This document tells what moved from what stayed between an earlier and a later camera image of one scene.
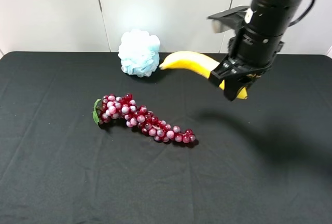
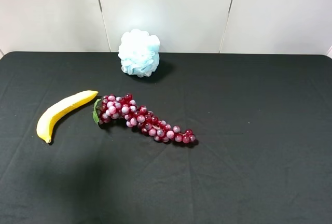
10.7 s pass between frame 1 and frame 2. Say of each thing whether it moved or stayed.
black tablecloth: stayed
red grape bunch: stayed
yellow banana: moved
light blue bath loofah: stayed
